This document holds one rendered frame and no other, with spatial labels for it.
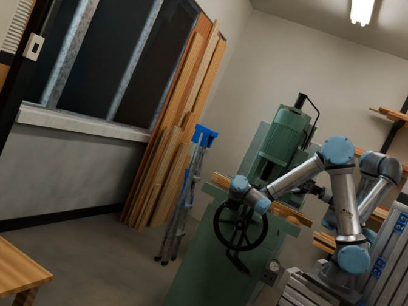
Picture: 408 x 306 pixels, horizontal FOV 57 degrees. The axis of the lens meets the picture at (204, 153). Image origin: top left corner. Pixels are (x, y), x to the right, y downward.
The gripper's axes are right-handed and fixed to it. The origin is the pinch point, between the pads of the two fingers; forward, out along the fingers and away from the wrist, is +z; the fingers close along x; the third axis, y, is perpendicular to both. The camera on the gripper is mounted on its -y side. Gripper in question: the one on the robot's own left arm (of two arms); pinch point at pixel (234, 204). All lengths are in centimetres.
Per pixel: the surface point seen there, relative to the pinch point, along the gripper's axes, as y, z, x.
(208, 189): -8.5, 22.2, -18.7
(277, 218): -10.4, 21.2, 23.6
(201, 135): -68, 82, -54
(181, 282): 41, 50, -11
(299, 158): -58, 33, 21
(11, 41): -7, -50, -121
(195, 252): 23.5, 39.8, -10.5
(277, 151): -43.9, 11.4, 7.6
